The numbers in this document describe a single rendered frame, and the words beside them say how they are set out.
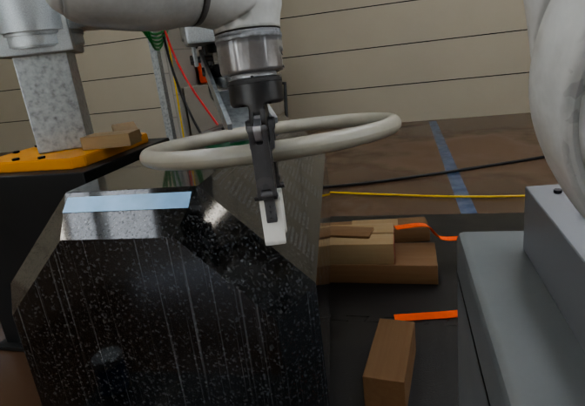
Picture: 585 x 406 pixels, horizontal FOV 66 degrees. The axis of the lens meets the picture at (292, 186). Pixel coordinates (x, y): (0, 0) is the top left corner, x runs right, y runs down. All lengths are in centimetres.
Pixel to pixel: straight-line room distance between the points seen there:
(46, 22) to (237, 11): 140
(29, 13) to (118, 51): 543
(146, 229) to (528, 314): 73
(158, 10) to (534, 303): 49
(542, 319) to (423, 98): 578
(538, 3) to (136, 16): 43
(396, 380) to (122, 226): 86
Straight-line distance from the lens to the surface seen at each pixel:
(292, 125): 108
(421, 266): 206
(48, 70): 200
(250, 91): 60
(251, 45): 60
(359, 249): 204
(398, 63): 614
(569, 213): 50
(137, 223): 100
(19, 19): 195
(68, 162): 180
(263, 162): 59
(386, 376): 142
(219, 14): 59
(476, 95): 625
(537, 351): 43
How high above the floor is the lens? 105
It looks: 16 degrees down
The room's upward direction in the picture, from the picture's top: 7 degrees counter-clockwise
